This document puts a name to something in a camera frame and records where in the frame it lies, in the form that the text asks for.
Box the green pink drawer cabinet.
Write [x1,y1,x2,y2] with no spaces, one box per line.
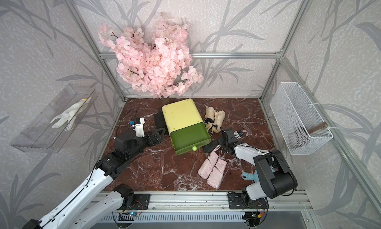
[162,99,211,155]

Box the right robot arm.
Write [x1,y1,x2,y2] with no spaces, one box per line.
[218,129,298,203]

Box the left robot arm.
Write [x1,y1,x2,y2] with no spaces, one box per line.
[24,128,166,229]

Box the pink folded umbrella right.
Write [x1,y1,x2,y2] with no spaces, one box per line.
[207,159,227,189]

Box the beige folded umbrella right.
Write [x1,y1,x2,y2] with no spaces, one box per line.
[211,111,226,133]

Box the beige folded umbrella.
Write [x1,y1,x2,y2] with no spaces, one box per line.
[204,107,216,135]
[211,111,226,133]

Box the beige folded umbrella left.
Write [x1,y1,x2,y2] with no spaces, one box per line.
[204,107,216,135]

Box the blue paddle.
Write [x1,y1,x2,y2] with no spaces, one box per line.
[241,169,259,182]

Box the pink cherry blossom tree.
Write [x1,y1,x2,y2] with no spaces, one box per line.
[97,19,203,98]

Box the brown brush in basket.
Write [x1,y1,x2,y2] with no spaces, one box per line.
[288,122,327,149]

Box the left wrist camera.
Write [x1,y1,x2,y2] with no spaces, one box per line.
[130,117,145,137]

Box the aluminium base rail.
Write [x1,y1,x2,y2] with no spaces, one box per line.
[62,191,313,213]

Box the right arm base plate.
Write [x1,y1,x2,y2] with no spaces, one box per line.
[227,191,269,210]

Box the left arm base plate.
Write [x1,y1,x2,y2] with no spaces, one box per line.
[118,193,151,211]

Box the white wire wall basket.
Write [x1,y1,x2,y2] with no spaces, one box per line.
[270,82,333,156]

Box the clear acrylic wall shelf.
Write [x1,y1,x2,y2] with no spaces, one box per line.
[10,84,98,153]

